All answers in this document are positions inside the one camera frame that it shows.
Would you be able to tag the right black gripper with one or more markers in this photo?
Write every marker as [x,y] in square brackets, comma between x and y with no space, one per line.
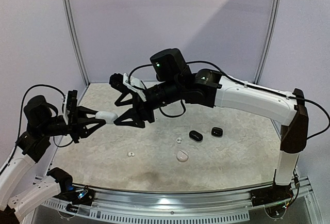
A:
[143,105]

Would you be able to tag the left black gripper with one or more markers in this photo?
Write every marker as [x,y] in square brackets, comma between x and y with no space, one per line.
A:
[73,127]

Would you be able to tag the white oval charging case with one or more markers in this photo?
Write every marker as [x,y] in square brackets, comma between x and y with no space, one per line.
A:
[107,116]

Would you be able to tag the pinkish white round case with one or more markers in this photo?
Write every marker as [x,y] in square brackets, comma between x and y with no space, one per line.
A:
[182,156]

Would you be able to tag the black charging case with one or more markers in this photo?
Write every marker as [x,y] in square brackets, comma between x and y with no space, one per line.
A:
[217,132]
[196,136]

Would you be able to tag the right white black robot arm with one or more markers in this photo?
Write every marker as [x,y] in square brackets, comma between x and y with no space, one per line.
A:
[214,88]

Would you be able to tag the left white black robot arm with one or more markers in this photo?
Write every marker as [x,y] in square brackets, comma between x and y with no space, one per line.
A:
[43,122]

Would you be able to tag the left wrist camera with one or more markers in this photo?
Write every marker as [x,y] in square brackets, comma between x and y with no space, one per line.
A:
[69,103]

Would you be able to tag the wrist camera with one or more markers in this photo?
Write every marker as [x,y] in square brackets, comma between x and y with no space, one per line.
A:
[69,103]
[127,84]

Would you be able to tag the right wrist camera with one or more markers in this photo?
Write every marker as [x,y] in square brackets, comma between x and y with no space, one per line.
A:
[127,84]

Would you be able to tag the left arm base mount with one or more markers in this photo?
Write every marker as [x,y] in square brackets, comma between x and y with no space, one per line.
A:
[69,192]

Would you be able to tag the left aluminium corner post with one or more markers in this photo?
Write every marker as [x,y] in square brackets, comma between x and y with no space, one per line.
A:
[75,41]

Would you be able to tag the aluminium corner post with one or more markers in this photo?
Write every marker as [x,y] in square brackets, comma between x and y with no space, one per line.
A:
[75,41]
[268,39]

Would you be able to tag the aluminium front rail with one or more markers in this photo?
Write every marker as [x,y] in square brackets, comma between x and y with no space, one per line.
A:
[224,206]

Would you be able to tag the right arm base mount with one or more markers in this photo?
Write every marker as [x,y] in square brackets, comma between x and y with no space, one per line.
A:
[273,194]

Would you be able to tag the right aluminium corner post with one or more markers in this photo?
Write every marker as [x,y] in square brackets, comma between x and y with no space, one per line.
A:
[268,39]

